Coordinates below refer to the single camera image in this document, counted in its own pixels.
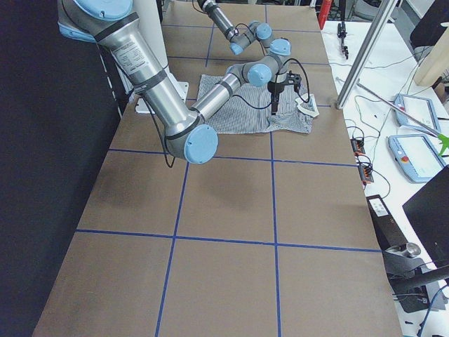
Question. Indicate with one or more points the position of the lower blue teach pendant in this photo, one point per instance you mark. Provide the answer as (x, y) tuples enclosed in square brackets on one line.
[(416, 156)]

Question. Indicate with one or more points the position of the green tipped grabber stick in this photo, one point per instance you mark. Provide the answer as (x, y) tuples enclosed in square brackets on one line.
[(442, 138)]

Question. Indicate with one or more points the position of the striped polo shirt white collar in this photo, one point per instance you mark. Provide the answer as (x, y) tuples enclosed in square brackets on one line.
[(248, 112)]

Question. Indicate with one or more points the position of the black box white label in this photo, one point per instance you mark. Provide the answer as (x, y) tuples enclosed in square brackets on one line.
[(386, 228)]

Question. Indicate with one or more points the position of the aluminium extrusion frame post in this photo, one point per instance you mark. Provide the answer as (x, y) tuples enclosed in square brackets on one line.
[(376, 27)]

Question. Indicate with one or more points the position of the black monitor on stand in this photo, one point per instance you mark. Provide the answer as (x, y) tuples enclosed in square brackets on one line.
[(414, 283)]

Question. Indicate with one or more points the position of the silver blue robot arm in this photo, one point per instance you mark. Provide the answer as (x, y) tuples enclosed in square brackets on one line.
[(242, 31), (132, 33)]

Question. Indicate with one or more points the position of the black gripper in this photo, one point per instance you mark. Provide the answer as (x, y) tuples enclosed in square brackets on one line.
[(274, 88)]

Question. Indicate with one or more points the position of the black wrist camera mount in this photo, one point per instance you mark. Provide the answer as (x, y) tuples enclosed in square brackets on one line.
[(294, 80)]

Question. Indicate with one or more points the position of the silver round knob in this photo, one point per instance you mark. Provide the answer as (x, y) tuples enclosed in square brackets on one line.
[(411, 250)]

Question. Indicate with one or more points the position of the black clamp tool on table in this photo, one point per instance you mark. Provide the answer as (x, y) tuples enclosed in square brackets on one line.
[(342, 34)]

